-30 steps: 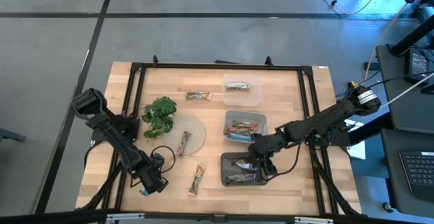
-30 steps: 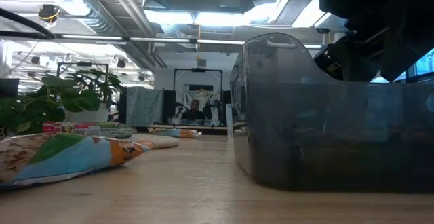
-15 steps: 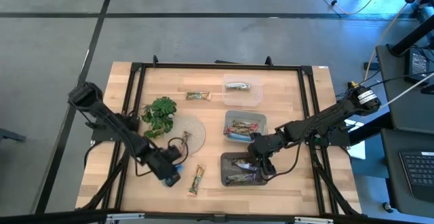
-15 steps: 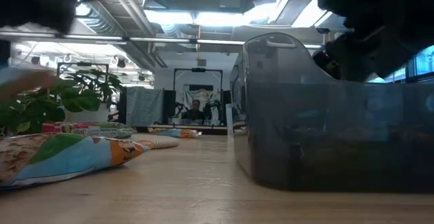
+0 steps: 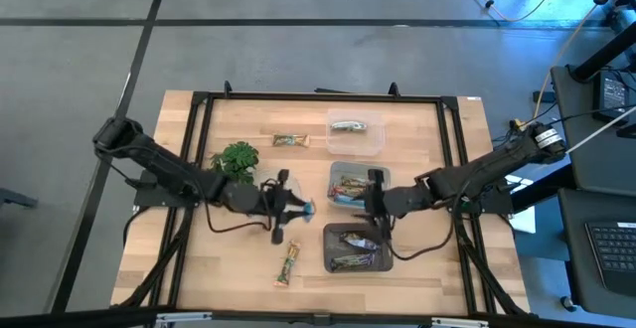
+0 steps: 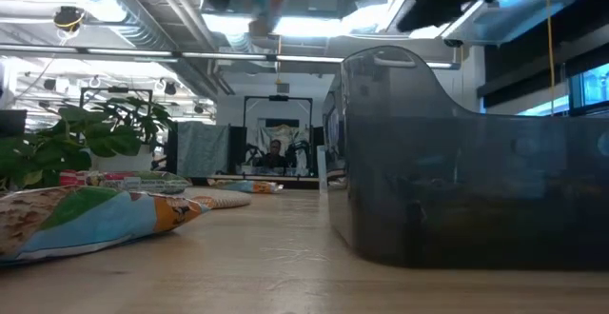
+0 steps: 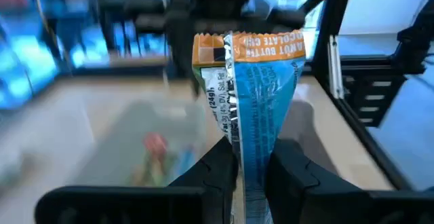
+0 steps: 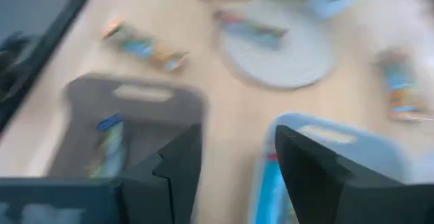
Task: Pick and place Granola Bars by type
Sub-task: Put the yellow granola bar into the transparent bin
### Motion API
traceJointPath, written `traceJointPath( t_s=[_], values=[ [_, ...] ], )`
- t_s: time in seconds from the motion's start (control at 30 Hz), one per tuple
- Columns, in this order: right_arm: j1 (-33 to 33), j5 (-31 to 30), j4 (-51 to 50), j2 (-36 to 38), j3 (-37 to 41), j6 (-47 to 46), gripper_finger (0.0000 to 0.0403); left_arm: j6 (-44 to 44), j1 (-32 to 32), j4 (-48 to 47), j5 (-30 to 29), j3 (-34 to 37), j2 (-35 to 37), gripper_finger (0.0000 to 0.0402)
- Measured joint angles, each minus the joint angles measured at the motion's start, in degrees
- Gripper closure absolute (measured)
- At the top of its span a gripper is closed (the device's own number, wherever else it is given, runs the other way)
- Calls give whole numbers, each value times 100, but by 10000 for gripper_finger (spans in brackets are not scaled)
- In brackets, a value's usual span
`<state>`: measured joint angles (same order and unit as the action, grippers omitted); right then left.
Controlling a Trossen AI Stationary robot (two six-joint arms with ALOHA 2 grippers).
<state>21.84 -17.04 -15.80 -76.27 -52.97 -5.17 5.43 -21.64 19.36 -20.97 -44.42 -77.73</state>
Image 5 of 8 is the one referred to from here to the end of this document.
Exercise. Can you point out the black stand beam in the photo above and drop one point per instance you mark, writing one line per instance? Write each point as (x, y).
(601, 54)

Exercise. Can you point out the light blue granola bar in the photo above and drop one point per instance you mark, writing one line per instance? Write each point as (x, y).
(349, 126)

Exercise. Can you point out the silver frame bracket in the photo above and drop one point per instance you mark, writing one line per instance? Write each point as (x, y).
(459, 323)
(184, 318)

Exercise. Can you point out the clear plastic bin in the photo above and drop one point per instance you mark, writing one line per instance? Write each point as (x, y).
(343, 144)

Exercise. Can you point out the black floor box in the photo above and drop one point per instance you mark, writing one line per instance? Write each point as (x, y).
(544, 96)

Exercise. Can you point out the black laptop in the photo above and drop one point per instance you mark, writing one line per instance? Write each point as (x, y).
(616, 248)

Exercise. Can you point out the black power adapter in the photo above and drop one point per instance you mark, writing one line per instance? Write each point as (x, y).
(613, 94)

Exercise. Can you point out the black aluminium table frame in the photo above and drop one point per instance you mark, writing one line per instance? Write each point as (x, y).
(323, 97)

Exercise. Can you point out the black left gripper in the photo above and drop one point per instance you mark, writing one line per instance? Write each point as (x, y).
(248, 199)

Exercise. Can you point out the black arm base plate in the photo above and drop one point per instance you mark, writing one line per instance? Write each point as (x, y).
(492, 206)
(149, 196)

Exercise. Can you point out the light grey plastic bin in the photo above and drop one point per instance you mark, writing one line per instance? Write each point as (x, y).
(338, 169)

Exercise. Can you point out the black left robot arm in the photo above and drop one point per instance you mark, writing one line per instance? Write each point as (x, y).
(159, 161)

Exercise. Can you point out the black caster wheel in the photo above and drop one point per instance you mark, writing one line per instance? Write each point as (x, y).
(568, 303)

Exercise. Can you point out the blue green snack bar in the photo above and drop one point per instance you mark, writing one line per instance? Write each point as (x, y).
(353, 262)

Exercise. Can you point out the dark grey chair base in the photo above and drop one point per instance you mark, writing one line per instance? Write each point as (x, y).
(15, 199)

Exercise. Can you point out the green orange granola bar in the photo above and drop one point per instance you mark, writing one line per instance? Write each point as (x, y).
(290, 140)
(288, 264)

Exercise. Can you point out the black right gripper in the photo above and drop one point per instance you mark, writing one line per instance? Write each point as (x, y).
(402, 201)

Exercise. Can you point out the green artificial plant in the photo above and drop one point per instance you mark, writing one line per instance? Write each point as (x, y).
(236, 161)

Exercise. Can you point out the dark grey desk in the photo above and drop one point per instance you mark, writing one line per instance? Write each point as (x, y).
(576, 268)
(591, 169)

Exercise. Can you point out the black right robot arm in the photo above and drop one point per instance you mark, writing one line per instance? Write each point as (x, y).
(497, 164)

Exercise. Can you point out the white purple granola bar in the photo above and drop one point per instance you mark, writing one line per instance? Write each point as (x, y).
(359, 241)

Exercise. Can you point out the dark grey plastic bin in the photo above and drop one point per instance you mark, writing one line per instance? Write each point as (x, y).
(332, 248)

